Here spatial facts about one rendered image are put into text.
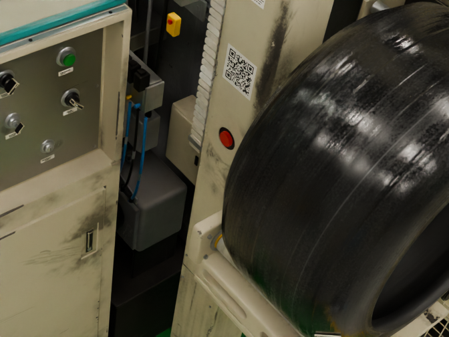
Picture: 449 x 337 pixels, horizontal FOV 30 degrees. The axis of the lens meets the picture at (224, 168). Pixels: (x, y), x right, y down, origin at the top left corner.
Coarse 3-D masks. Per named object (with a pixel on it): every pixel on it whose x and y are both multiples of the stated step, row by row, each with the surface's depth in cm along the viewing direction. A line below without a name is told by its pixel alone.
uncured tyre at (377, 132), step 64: (320, 64) 118; (384, 64) 115; (448, 64) 115; (256, 128) 122; (320, 128) 115; (384, 128) 111; (448, 128) 110; (256, 192) 120; (320, 192) 113; (384, 192) 109; (448, 192) 112; (256, 256) 125; (320, 256) 114; (384, 256) 113; (448, 256) 155; (320, 320) 122; (384, 320) 139
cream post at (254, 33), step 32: (288, 0) 128; (320, 0) 134; (224, 32) 142; (256, 32) 136; (288, 32) 134; (320, 32) 140; (256, 64) 139; (288, 64) 140; (224, 96) 150; (256, 96) 143; (224, 128) 154; (224, 160) 158; (192, 224) 178; (192, 288) 190; (192, 320) 197; (224, 320) 194
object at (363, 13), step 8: (368, 0) 169; (376, 0) 170; (384, 0) 173; (392, 0) 175; (400, 0) 177; (408, 0) 178; (416, 0) 176; (424, 0) 175; (432, 0) 173; (368, 8) 170; (376, 8) 169; (384, 8) 168; (360, 16) 171
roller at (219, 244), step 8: (216, 240) 157; (216, 248) 158; (224, 248) 156; (224, 256) 157; (232, 264) 156; (240, 272) 155; (248, 280) 154; (256, 288) 152; (264, 296) 151; (272, 304) 150
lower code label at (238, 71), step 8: (232, 48) 142; (232, 56) 143; (240, 56) 142; (224, 64) 146; (232, 64) 144; (240, 64) 143; (248, 64) 141; (224, 72) 147; (232, 72) 145; (240, 72) 143; (248, 72) 142; (232, 80) 146; (240, 80) 144; (248, 80) 143; (240, 88) 145; (248, 88) 143; (248, 96) 144
